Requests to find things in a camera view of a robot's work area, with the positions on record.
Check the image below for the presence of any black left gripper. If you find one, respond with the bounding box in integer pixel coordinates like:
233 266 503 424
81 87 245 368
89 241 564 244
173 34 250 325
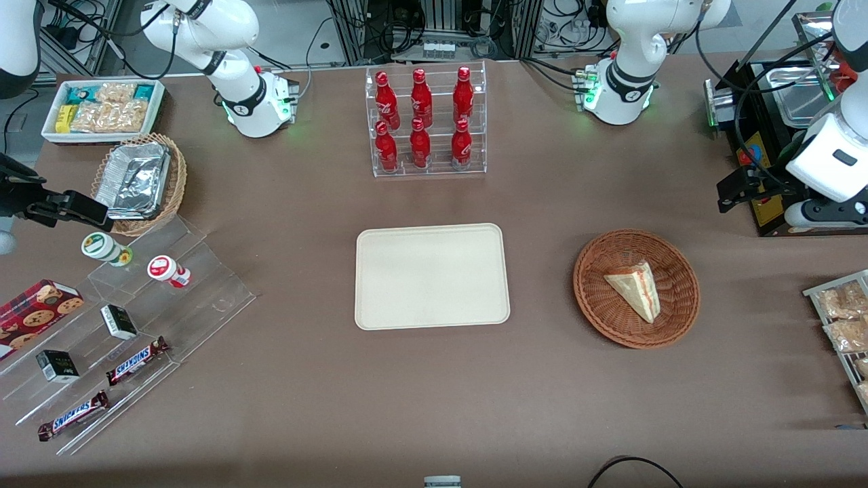
717 166 805 215

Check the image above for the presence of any clear acrylic bottle rack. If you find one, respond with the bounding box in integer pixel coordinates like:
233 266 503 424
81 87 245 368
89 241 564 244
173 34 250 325
365 61 488 179

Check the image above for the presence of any grey metal floor frame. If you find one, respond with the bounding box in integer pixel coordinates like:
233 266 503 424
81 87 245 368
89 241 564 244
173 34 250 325
39 0 124 79

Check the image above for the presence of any black looped cable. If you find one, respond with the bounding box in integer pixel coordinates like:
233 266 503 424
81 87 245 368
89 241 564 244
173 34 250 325
586 455 686 488

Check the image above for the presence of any small black carton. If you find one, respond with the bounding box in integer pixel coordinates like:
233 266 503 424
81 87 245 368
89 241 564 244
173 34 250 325
35 349 81 384
100 304 139 341

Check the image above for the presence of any red cola bottle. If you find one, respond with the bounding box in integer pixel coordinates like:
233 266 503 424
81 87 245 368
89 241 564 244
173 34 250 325
450 119 473 171
410 118 432 169
375 71 401 130
375 121 399 173
452 66 475 125
410 68 434 129

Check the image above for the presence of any red plaid cookie box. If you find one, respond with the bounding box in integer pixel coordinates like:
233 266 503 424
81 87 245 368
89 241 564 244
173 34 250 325
0 279 85 362

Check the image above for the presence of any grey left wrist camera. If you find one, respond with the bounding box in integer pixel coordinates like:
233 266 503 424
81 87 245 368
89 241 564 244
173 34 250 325
784 200 868 228

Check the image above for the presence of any triangular sandwich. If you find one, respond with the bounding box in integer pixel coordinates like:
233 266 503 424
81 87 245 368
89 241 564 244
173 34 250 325
604 262 662 325

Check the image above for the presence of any light oval wicker basket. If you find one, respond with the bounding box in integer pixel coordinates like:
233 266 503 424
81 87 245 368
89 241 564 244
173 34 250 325
91 133 188 237

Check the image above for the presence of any brown round wicker basket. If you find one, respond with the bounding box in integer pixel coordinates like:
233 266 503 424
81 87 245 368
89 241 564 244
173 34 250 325
573 229 701 350

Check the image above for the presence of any clear rice cracker bag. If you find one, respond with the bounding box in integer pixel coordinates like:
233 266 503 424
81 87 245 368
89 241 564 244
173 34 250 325
95 82 137 104
71 102 113 134
108 100 149 134

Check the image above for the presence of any silver metal side bracket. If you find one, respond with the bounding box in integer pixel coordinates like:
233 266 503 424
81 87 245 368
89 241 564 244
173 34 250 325
703 78 741 131

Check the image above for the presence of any green capped yogurt bottle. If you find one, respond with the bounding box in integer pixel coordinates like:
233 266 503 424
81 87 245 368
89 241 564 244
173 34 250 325
81 231 134 268

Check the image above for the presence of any steel food pan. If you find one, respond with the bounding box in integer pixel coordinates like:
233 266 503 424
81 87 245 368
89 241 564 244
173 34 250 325
765 66 842 129

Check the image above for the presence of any white snack box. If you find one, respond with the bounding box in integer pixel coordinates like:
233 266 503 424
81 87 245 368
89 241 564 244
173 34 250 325
41 79 166 146

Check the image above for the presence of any clear acrylic stepped stand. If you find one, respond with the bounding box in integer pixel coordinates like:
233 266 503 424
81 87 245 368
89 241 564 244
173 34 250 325
0 215 258 457

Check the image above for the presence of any silver foil container stack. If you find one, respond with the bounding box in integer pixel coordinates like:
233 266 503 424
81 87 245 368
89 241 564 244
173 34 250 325
94 142 172 220

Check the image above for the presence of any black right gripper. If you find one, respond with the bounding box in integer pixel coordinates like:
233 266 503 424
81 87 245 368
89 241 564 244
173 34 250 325
0 154 115 233

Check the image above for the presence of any red capped yogurt bottle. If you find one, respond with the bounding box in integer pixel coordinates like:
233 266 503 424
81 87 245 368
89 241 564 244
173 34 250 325
146 254 192 289

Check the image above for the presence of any black hot food display case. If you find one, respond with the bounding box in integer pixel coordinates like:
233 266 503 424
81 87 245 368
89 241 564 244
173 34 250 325
704 10 868 238

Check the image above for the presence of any beige rectangular serving tray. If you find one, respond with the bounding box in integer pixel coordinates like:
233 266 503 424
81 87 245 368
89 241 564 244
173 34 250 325
355 223 511 331

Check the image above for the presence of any tray of packaged pastries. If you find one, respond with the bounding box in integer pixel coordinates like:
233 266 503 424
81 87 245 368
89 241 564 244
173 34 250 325
803 269 868 415

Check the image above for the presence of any aluminium frame post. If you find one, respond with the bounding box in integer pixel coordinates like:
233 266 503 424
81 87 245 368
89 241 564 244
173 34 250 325
511 0 544 62
327 0 371 67

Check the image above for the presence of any brown snickers bar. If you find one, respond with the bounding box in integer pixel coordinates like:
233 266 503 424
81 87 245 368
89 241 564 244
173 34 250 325
37 390 111 443
105 336 170 387

